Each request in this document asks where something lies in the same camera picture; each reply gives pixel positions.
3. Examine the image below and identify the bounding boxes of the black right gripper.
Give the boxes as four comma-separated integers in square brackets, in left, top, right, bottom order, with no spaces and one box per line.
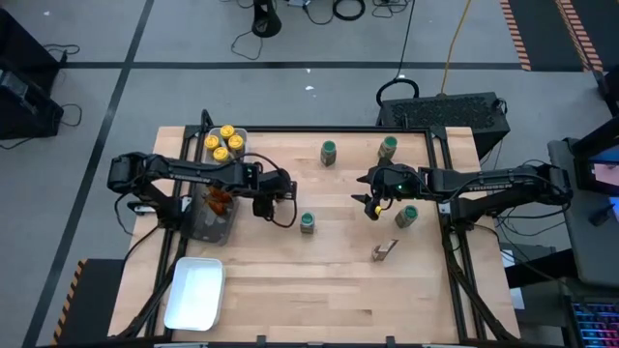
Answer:
[350,162,423,208]

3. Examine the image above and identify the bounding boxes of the green-lid oregano jar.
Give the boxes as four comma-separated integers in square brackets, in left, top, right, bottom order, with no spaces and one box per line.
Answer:
[319,139,339,168]
[376,135,399,160]
[395,204,420,230]
[299,211,317,236]

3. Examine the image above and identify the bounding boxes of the small white tray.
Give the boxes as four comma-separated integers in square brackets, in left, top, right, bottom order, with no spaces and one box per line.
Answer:
[200,126,251,168]

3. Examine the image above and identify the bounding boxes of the dark grey translucent bin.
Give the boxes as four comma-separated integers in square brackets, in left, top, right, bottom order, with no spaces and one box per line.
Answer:
[181,186,242,247]

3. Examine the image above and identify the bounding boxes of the black perforated computer case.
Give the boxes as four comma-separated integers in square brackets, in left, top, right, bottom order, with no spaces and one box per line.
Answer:
[376,91,513,160]

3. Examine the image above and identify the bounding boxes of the large white bin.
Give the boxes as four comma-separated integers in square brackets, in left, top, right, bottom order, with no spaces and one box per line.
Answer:
[162,256,227,333]

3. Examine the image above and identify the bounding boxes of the black floor stand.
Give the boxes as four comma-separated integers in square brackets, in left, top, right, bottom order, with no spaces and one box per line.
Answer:
[251,0,283,39]

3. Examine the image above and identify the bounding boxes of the grey desk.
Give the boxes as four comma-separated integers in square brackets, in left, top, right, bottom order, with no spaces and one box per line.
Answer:
[547,138,619,291]

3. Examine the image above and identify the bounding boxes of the black mat orange stripes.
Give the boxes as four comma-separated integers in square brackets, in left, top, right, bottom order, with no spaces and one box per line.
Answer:
[50,257,126,347]
[500,0,605,73]

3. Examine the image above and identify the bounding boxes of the black computer monitor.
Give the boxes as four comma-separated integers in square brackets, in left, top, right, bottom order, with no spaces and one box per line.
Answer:
[573,118,619,198]

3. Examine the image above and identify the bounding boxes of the small black desk object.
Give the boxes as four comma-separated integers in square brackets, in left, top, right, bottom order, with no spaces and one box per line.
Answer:
[588,203,616,228]

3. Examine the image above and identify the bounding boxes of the black equipment case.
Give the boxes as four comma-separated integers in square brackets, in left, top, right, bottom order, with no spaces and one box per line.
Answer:
[0,7,65,141]

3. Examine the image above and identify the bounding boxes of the backlit keyboard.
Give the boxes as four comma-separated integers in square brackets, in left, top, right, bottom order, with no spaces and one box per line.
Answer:
[570,302,619,348]

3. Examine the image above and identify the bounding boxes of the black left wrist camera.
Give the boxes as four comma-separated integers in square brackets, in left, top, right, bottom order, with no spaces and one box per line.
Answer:
[251,195,276,219]

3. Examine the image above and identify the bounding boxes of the black cable loop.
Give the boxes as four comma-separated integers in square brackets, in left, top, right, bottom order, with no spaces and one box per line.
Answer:
[375,76,421,108]

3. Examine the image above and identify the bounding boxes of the thin black hanging cable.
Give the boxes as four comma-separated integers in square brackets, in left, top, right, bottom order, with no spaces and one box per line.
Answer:
[395,0,417,79]

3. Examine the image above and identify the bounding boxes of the yellow cable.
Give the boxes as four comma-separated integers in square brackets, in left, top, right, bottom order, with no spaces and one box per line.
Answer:
[438,0,474,97]

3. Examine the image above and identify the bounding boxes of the black cable coil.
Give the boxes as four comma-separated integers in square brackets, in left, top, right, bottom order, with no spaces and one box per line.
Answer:
[333,0,368,22]

